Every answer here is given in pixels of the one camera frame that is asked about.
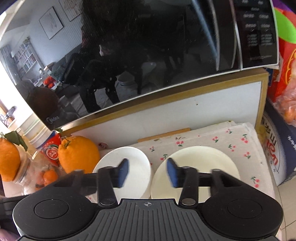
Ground cream white bowl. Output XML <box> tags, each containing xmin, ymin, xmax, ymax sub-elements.
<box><xmin>151</xmin><ymin>146</ymin><xmax>240</xmax><ymax>202</ymax></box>

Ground white speckled plate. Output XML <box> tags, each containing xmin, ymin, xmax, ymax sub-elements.
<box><xmin>93</xmin><ymin>147</ymin><xmax>153</xmax><ymax>202</ymax></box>

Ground large orange with stem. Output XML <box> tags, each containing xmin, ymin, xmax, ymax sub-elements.
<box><xmin>58</xmin><ymin>136</ymin><xmax>100</xmax><ymax>174</ymax></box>

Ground cherry print white cloth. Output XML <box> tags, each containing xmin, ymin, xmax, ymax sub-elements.
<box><xmin>101</xmin><ymin>121</ymin><xmax>275</xmax><ymax>197</ymax></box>

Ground stacked paper cups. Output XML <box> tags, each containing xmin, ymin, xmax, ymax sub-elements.
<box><xmin>23</xmin><ymin>120</ymin><xmax>61</xmax><ymax>167</ymax></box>

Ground glass jar of tangerines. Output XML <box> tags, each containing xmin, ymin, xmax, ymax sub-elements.
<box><xmin>13</xmin><ymin>152</ymin><xmax>66</xmax><ymax>195</ymax></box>

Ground white wood-framed shelf board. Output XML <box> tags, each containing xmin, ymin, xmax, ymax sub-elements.
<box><xmin>62</xmin><ymin>68</ymin><xmax>268</xmax><ymax>148</ymax></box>

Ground large orange on jar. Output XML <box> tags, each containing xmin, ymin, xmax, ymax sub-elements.
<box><xmin>1</xmin><ymin>131</ymin><xmax>28</xmax><ymax>182</ymax></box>

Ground blue and white carton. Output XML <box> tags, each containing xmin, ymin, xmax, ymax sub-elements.
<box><xmin>261</xmin><ymin>100</ymin><xmax>296</xmax><ymax>186</ymax></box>

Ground plastic bag of oranges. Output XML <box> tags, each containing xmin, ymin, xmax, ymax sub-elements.
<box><xmin>276</xmin><ymin>87</ymin><xmax>295</xmax><ymax>127</ymax></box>

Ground black Midea microwave oven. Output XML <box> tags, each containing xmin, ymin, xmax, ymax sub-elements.
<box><xmin>1</xmin><ymin>1</ymin><xmax>279</xmax><ymax>130</ymax></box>

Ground red gift box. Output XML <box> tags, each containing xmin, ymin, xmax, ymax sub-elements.
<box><xmin>267</xmin><ymin>1</ymin><xmax>295</xmax><ymax>102</ymax></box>

